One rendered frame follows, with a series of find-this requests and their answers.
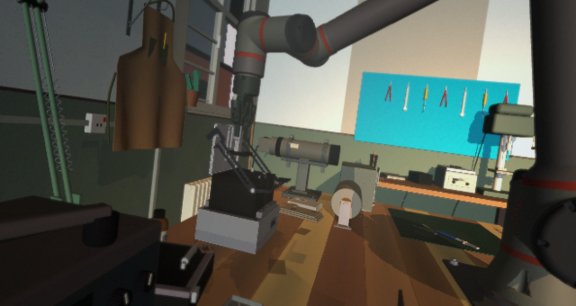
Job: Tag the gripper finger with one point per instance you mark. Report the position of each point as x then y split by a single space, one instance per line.
237 111
249 112

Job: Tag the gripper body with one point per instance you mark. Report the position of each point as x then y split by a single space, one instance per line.
246 86

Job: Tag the green jointed lamp arm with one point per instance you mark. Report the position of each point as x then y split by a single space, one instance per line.
45 99

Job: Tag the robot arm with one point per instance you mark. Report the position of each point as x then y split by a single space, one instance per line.
382 13

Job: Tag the potted green plant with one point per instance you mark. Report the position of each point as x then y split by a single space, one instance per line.
192 92

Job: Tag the window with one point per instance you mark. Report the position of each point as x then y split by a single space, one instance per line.
211 40

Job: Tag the grey collimator tube on stand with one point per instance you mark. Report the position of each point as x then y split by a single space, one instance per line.
301 150

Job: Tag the brown work apron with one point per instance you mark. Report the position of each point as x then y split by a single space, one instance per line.
150 94

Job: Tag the white radiator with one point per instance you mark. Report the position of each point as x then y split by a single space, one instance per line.
194 200

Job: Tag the grey tool on layered plate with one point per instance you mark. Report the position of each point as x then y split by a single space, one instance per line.
302 208

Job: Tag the white pole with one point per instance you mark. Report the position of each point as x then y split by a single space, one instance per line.
154 184

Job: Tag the grey box with cream drum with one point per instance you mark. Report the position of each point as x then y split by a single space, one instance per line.
355 184

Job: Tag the brown bottle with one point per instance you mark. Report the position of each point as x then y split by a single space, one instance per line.
161 225

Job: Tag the red pliers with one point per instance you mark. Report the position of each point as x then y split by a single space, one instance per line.
388 93
443 98
505 98

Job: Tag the white screwdriver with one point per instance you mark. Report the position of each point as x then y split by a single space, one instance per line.
463 103
406 99

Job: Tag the open dark case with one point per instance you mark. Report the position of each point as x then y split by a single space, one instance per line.
184 270

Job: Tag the yellow screwdriver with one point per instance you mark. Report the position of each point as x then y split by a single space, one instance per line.
425 96
485 101

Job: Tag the black box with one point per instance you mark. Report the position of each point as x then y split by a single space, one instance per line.
420 177

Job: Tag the blue pegboard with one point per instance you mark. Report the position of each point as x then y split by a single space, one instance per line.
432 126

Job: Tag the grey flat tray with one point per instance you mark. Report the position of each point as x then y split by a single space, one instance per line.
243 302

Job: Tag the wooden workbench with green cupboards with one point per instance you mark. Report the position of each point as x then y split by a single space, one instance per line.
441 195

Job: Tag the dark thin tool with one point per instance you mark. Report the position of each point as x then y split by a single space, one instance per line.
425 228

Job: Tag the white instrument box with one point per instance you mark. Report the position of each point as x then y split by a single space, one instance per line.
455 179

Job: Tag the green cutting mat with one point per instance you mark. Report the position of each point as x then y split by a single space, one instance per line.
432 234

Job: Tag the dark machine with knobs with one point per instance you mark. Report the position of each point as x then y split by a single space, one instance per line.
58 252

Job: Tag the small grey nut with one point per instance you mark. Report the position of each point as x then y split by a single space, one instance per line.
454 262

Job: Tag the green drill press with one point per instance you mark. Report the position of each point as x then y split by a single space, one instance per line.
508 121

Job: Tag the black folding camera body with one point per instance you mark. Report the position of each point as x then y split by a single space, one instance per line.
238 193

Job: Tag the grey camera stand box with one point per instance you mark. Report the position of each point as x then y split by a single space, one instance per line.
234 231

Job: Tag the white wall socket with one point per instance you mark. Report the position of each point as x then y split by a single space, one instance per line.
96 123

